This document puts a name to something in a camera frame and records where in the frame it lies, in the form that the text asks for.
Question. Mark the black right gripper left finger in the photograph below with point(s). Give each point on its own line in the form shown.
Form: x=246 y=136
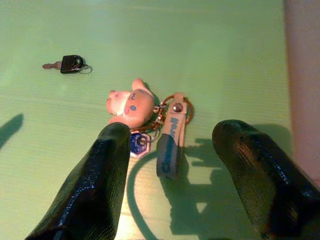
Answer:
x=100 y=175

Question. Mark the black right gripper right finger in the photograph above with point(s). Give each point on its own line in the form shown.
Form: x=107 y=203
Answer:
x=265 y=180

